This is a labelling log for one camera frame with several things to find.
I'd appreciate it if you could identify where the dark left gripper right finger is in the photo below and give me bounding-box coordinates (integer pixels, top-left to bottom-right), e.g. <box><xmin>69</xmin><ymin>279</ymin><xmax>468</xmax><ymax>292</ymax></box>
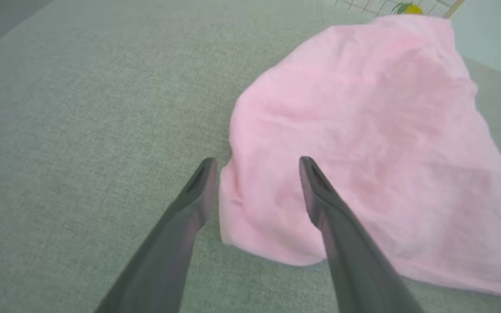
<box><xmin>298</xmin><ymin>156</ymin><xmax>425</xmax><ymax>313</ymax></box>

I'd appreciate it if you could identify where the grey fabric sofa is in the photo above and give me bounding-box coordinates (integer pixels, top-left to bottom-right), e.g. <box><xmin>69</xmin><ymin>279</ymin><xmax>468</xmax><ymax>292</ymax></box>
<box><xmin>0</xmin><ymin>0</ymin><xmax>501</xmax><ymax>313</ymax></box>

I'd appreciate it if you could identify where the lemon print screen panel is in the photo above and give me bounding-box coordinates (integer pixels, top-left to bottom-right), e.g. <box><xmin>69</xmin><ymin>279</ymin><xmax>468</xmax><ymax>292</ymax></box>
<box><xmin>334</xmin><ymin>0</ymin><xmax>467</xmax><ymax>19</ymax></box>

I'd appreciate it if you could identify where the pink cloth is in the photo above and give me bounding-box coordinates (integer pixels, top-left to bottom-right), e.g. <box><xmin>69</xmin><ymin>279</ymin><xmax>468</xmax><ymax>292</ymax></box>
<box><xmin>218</xmin><ymin>14</ymin><xmax>501</xmax><ymax>297</ymax></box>

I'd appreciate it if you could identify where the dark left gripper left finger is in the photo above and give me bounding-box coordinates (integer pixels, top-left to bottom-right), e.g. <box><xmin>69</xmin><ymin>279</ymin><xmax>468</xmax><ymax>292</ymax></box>
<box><xmin>94</xmin><ymin>157</ymin><xmax>219</xmax><ymax>313</ymax></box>

